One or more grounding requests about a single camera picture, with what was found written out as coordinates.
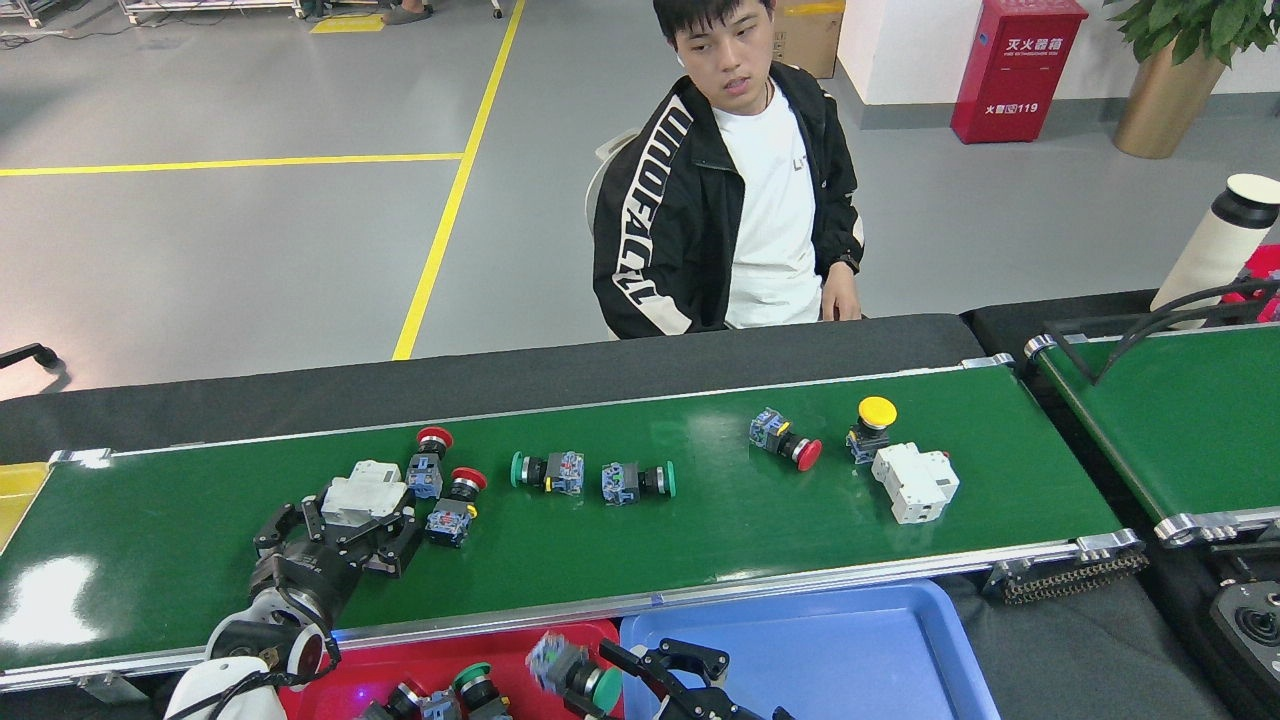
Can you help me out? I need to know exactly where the black bent cable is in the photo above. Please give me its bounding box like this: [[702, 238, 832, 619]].
[[1040, 280, 1280, 386]]

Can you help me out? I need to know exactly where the grey padded chair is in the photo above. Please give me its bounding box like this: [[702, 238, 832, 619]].
[[585, 130, 641, 341]]

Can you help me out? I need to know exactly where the black joystick controller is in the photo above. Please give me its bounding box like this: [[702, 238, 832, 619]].
[[1210, 580, 1280, 691]]

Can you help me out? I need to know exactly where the person's left hand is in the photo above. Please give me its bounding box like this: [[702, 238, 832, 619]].
[[820, 262, 863, 323]]

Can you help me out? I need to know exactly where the black drive chain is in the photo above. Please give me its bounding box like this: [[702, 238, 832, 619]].
[[1000, 552, 1151, 606]]

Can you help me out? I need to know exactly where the red fire extinguisher box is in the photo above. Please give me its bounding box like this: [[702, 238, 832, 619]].
[[950, 0, 1089, 144]]

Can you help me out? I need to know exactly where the yellow plastic tray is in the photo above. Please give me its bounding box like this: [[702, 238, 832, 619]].
[[0, 462, 51, 556]]

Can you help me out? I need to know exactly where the white cylinder with black band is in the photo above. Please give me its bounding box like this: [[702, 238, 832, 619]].
[[1150, 173, 1280, 331]]

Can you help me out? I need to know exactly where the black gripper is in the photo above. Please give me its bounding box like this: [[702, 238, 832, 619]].
[[248, 497, 426, 629], [600, 638, 796, 720]]

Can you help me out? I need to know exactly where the red push button switch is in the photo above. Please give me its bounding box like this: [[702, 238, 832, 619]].
[[385, 678, 461, 720], [425, 467, 488, 548], [405, 427, 454, 499], [750, 407, 823, 473]]

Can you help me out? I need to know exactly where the yellow push button switch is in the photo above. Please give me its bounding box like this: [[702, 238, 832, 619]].
[[847, 396, 898, 465]]

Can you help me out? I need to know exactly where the green plant in gold pot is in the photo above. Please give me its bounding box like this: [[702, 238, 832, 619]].
[[1103, 0, 1280, 161]]

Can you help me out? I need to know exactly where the white metal rack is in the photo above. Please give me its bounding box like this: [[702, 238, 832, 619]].
[[118, 0, 306, 23]]

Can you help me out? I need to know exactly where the person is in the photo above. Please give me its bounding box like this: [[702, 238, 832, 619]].
[[592, 0, 866, 341]]

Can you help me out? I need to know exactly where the green conveyor belt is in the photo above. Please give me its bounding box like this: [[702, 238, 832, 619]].
[[0, 352, 1146, 693], [1022, 320, 1280, 549]]

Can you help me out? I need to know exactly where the brown cardboard box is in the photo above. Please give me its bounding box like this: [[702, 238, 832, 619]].
[[770, 0, 846, 79]]

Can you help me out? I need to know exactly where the small red parts bin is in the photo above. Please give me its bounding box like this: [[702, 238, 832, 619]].
[[1220, 245, 1280, 323]]

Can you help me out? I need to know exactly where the white circuit breaker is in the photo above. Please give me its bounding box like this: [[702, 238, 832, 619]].
[[872, 443, 961, 525], [320, 460, 409, 529]]

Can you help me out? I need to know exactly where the blue plastic tray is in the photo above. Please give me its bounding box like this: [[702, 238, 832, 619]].
[[618, 578, 1001, 720]]

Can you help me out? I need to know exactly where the green push button switch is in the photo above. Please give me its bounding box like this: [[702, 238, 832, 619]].
[[527, 632, 623, 717], [452, 663, 513, 720], [602, 460, 677, 506], [510, 450, 586, 497]]

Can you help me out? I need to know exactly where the red plastic tray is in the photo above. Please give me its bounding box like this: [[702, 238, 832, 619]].
[[278, 618, 623, 720]]

